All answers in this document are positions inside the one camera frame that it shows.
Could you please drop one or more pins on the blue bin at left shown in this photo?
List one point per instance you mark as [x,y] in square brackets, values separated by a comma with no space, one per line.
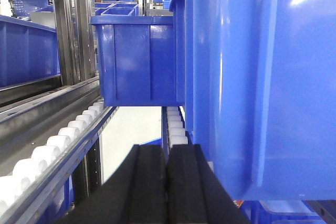
[29,51]

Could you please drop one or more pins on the blue bin on rollers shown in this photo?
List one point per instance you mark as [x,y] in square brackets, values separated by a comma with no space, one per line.
[137,59]

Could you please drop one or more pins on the left white roller track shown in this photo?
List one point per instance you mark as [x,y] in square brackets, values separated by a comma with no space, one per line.
[38,187]

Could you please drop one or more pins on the small blue bins background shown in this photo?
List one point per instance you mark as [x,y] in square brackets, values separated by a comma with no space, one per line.
[117,7]

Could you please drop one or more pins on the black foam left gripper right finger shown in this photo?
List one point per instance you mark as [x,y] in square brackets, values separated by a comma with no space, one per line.
[195,194]

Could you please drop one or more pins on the steel rack upright post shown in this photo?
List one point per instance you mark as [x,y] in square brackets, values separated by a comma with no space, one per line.
[75,40]

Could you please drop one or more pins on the large blue plastic bin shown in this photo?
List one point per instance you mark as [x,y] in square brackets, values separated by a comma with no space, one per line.
[260,94]

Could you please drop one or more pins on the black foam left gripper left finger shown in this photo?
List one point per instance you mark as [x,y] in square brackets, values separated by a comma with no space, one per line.
[135,193]

